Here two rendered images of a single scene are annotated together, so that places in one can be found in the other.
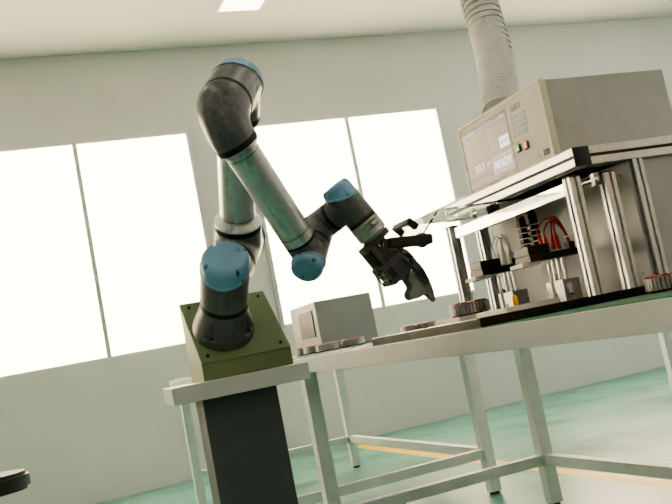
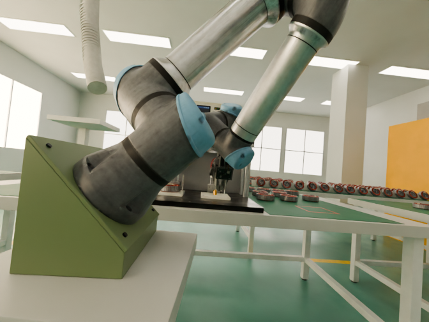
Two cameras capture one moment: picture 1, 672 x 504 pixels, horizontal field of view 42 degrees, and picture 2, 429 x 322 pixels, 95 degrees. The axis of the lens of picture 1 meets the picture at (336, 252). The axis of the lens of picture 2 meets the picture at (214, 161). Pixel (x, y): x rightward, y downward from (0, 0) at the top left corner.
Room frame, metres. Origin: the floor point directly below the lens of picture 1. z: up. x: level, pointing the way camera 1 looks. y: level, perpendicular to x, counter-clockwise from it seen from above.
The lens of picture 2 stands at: (1.88, 0.61, 0.92)
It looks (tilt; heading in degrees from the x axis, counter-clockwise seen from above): 2 degrees up; 287
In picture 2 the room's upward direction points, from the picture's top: 5 degrees clockwise
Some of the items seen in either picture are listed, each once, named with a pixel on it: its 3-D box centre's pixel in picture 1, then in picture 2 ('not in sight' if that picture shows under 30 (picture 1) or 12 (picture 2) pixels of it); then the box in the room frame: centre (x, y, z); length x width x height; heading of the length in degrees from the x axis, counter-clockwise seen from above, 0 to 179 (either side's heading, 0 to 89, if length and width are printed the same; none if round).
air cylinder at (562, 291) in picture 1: (564, 290); (213, 188); (2.23, -0.55, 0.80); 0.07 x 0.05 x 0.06; 21
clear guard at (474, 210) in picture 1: (454, 223); not in sight; (2.40, -0.34, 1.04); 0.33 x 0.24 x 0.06; 111
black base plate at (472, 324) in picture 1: (499, 318); (192, 197); (2.30, -0.38, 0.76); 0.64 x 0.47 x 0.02; 21
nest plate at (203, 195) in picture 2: (517, 307); (214, 195); (2.18, -0.41, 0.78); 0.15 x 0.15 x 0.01; 21
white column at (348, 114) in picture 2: not in sight; (345, 145); (0.48, -4.26, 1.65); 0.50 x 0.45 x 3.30; 111
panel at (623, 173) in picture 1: (562, 244); (196, 167); (2.38, -0.61, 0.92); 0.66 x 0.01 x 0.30; 21
